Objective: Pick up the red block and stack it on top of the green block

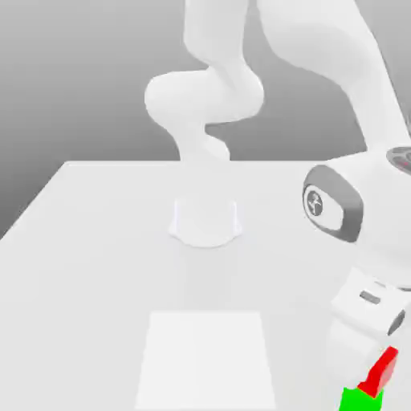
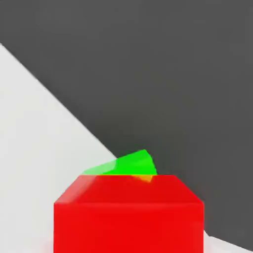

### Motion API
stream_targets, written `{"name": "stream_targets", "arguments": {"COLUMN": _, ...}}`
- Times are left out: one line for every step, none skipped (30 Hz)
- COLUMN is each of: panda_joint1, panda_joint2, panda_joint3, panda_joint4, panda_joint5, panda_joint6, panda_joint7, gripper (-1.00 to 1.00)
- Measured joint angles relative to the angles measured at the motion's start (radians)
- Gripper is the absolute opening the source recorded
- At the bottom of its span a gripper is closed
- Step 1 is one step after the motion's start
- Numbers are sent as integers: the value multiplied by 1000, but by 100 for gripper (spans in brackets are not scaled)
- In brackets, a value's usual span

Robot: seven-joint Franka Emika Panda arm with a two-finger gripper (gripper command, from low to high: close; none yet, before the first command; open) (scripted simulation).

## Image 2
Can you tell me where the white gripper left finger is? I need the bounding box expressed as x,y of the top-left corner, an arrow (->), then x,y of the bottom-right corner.
23,236 -> 54,253

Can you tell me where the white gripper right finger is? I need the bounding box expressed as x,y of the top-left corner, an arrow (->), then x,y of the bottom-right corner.
203,231 -> 253,253

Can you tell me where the small red cube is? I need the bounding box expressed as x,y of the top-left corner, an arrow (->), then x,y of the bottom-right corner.
53,174 -> 205,253

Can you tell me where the small green cube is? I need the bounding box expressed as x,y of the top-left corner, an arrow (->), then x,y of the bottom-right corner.
82,149 -> 158,176

